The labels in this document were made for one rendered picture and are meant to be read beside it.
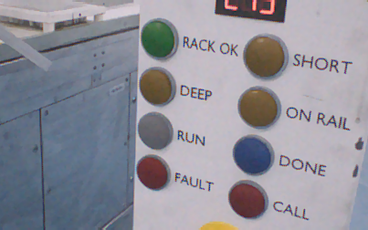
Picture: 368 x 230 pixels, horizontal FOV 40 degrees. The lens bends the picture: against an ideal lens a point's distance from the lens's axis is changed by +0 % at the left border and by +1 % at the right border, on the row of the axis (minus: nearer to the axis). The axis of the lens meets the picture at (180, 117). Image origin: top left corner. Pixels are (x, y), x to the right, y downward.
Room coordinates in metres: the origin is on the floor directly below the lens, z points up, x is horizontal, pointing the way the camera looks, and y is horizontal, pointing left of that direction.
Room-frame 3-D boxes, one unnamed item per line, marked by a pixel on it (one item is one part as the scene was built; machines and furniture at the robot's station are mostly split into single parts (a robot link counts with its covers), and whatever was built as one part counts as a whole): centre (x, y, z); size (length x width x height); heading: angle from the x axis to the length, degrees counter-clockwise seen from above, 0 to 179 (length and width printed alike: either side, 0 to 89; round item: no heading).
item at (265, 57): (0.33, -0.05, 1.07); 0.03 x 0.01 x 0.03; 65
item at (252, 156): (0.33, -0.05, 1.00); 0.03 x 0.01 x 0.03; 65
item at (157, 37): (0.36, 0.02, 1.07); 0.03 x 0.01 x 0.03; 65
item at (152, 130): (0.36, 0.02, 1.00); 0.03 x 0.01 x 0.03; 65
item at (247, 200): (0.33, -0.05, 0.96); 0.03 x 0.01 x 0.03; 65
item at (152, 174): (0.36, 0.02, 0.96); 0.03 x 0.01 x 0.03; 65
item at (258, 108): (0.33, -0.05, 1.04); 0.03 x 0.01 x 0.03; 65
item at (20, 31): (1.41, 0.40, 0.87); 0.24 x 0.24 x 0.02; 64
